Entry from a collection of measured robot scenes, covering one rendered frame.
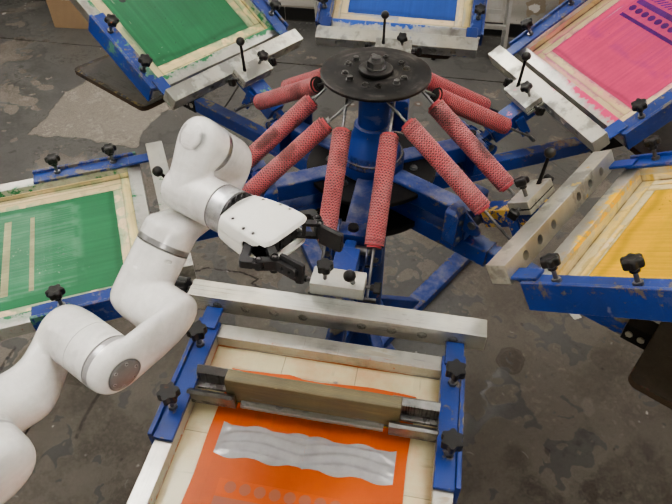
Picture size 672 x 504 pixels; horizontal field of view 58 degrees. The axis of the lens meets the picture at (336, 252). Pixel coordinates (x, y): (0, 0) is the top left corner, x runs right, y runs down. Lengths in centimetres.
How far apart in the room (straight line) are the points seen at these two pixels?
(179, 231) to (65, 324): 21
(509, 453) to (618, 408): 50
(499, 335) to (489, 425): 45
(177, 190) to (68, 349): 27
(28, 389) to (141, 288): 20
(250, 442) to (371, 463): 25
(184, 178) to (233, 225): 12
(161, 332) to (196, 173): 24
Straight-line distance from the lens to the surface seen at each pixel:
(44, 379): 94
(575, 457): 249
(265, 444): 127
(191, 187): 93
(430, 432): 122
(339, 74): 166
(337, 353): 135
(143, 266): 95
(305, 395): 122
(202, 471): 127
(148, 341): 90
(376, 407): 120
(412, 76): 166
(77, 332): 92
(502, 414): 250
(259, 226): 86
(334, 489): 123
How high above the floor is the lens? 208
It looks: 44 degrees down
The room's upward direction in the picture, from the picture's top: straight up
